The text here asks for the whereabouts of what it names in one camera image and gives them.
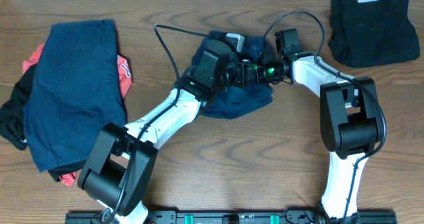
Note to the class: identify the navy blue shorts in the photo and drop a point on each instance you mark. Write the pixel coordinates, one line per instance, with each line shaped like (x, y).
(234, 102)

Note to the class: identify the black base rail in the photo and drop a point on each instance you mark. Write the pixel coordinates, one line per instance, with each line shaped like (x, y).
(300, 216)

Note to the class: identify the black folded garment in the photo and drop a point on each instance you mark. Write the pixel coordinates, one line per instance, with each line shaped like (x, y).
(368, 33)

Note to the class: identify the red printed garment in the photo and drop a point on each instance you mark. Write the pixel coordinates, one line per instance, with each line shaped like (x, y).
(125, 83)

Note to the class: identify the black garment under pile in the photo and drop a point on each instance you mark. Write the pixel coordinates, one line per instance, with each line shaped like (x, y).
(12, 119)

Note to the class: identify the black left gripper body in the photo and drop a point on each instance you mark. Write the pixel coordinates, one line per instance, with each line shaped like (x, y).
(241, 76)

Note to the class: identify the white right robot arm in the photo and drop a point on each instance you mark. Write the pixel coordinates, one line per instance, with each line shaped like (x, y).
(352, 124)

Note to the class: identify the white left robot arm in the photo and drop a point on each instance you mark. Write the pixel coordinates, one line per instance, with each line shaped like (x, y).
(119, 167)

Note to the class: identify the navy blue folded garment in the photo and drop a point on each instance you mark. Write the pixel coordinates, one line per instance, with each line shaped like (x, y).
(75, 93)

